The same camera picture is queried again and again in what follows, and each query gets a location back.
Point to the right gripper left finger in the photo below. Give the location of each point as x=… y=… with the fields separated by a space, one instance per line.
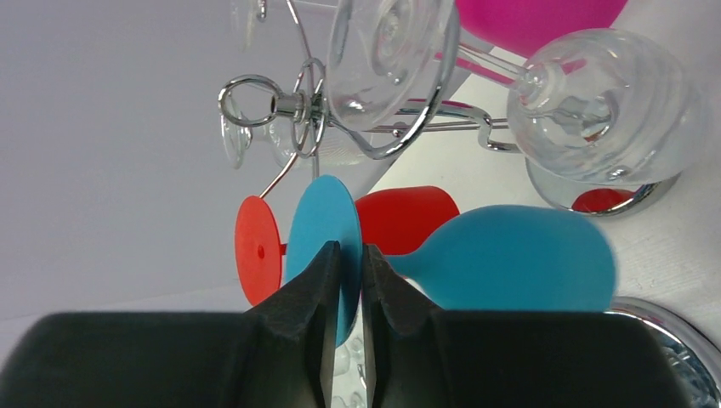
x=277 y=354

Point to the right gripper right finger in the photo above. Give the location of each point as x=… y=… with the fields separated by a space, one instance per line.
x=420 y=355

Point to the blue wine glass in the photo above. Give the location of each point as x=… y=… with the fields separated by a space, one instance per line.
x=499 y=257

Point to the clear glass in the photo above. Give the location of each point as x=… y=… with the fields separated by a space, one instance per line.
x=648 y=128

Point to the pink wine glass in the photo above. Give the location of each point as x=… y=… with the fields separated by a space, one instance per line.
x=524 y=27

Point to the red wine glass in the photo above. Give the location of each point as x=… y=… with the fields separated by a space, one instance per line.
x=397 y=221

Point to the chrome wine glass rack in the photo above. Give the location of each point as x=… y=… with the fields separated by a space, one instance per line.
x=253 y=101

